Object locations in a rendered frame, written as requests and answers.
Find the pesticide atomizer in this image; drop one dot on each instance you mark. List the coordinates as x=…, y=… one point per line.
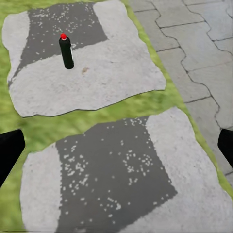
x=65, y=47

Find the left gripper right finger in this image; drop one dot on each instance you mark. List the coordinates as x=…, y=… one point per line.
x=225, y=144

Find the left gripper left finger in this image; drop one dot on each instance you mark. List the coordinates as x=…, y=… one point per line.
x=12, y=145

